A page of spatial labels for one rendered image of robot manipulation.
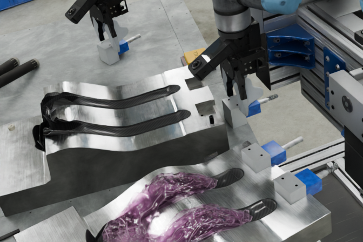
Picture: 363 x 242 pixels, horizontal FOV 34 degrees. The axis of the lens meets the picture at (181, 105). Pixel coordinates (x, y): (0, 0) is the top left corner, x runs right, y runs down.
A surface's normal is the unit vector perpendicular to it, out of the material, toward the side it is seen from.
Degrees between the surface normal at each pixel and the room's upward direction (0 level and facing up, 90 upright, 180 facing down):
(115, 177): 90
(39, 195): 90
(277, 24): 90
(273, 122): 0
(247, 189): 0
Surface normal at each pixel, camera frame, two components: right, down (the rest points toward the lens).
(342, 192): -0.17, -0.80
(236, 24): 0.18, 0.56
